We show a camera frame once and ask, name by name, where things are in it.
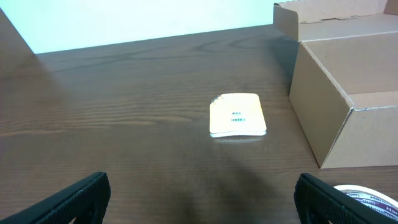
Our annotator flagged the yellow sticky note pad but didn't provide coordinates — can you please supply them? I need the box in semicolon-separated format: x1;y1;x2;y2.
209;93;267;138

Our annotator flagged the white tape roll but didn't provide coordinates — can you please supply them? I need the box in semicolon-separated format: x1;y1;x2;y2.
334;185;397;221

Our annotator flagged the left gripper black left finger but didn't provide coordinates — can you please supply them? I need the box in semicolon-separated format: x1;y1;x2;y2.
1;172;111;224

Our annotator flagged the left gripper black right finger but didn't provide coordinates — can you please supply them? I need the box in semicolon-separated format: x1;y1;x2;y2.
294;173;397;224

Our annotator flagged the brown cardboard box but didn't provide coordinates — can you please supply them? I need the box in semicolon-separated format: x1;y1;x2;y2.
273;0;397;169

